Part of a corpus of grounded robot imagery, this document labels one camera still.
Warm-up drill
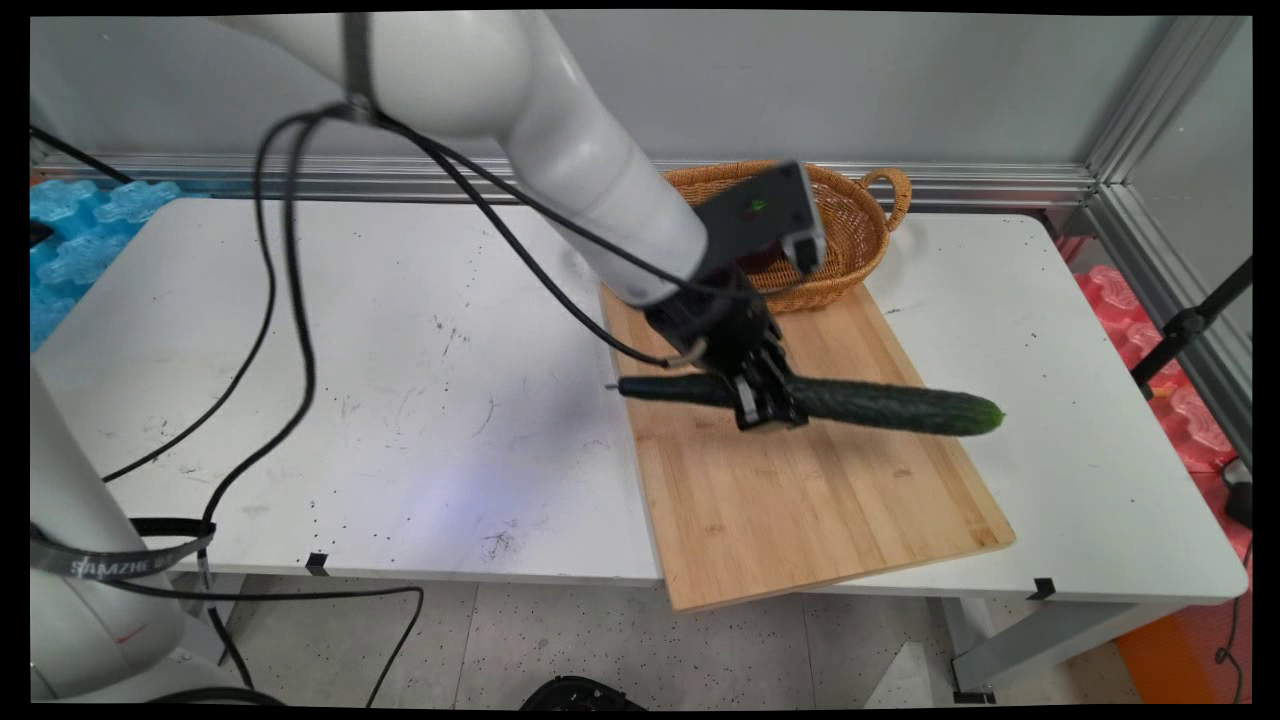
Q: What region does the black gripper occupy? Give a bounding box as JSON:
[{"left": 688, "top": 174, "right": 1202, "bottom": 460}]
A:
[{"left": 645, "top": 284, "right": 809, "bottom": 433}]

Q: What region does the dark green cucumber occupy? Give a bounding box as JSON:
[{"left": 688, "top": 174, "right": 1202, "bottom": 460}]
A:
[{"left": 607, "top": 372, "right": 1007, "bottom": 438}]

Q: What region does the bamboo cutting board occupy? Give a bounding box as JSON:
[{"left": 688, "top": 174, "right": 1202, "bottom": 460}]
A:
[{"left": 598, "top": 280, "right": 1018, "bottom": 614}]

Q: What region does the woven wicker basket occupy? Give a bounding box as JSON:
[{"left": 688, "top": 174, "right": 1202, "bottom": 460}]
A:
[{"left": 660, "top": 160, "right": 914, "bottom": 315}]

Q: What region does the black round floor object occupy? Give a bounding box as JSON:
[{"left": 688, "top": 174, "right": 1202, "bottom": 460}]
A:
[{"left": 520, "top": 676, "right": 647, "bottom": 712}]

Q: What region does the white table leg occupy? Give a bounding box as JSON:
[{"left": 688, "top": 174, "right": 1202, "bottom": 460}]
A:
[{"left": 940, "top": 597, "right": 1193, "bottom": 703}]

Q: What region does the red foam floor mat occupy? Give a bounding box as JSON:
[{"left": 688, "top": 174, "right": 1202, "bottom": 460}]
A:
[{"left": 1073, "top": 264, "right": 1253, "bottom": 563}]

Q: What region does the black tripod stand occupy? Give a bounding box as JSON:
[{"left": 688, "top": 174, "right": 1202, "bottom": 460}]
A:
[{"left": 1130, "top": 256, "right": 1253, "bottom": 393}]

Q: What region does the orange floor panel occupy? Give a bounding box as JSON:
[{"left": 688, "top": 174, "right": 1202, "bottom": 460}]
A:
[{"left": 1113, "top": 608, "right": 1251, "bottom": 707}]

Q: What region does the blue foam floor mat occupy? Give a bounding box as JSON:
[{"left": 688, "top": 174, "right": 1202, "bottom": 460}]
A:
[{"left": 30, "top": 178, "right": 183, "bottom": 353}]

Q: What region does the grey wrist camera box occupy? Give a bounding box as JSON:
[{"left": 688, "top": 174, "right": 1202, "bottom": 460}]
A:
[{"left": 693, "top": 160, "right": 829, "bottom": 283}]

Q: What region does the horizontal aluminium frame rail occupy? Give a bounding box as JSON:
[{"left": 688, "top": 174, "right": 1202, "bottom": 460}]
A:
[{"left": 30, "top": 152, "right": 1101, "bottom": 213}]

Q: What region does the black cable to camera box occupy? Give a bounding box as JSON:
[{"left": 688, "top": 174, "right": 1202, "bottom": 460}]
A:
[{"left": 378, "top": 110, "right": 766, "bottom": 301}]

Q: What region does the black cable to gripper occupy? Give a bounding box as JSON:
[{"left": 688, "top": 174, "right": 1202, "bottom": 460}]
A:
[{"left": 372, "top": 112, "right": 701, "bottom": 369}]

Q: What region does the sloping aluminium frame rail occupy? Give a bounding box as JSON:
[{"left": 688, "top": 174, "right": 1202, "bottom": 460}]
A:
[{"left": 1085, "top": 183, "right": 1253, "bottom": 469}]

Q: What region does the long black hanging cable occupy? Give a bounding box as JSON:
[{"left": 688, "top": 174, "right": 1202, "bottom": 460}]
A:
[
  {"left": 198, "top": 110, "right": 353, "bottom": 693},
  {"left": 102, "top": 105, "right": 351, "bottom": 484}
]

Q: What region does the aluminium frame post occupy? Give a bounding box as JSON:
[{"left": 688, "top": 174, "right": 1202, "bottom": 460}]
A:
[{"left": 1085, "top": 15, "right": 1251, "bottom": 184}]

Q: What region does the black cable on floor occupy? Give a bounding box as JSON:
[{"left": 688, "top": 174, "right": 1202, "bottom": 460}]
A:
[{"left": 100, "top": 576, "right": 426, "bottom": 709}]

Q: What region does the grey strap with white print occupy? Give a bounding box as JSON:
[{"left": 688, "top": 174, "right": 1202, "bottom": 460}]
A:
[{"left": 30, "top": 518, "right": 218, "bottom": 581}]

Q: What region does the thin black cable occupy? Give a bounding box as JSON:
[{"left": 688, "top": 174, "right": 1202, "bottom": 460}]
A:
[{"left": 30, "top": 124, "right": 134, "bottom": 186}]

